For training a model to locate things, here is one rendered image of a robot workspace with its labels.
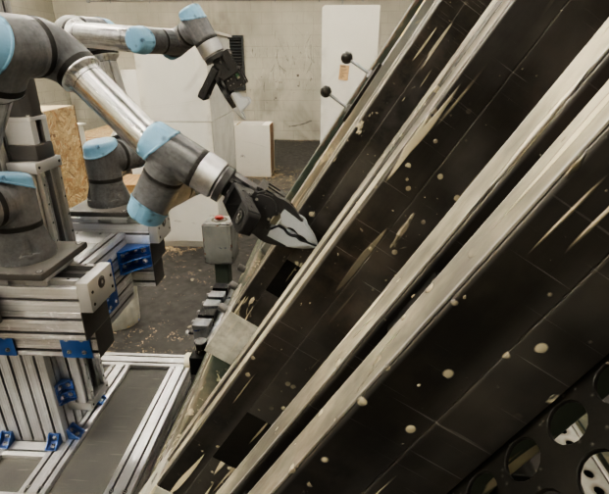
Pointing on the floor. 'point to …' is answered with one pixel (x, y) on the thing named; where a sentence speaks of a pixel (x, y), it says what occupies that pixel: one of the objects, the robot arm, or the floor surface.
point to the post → (223, 273)
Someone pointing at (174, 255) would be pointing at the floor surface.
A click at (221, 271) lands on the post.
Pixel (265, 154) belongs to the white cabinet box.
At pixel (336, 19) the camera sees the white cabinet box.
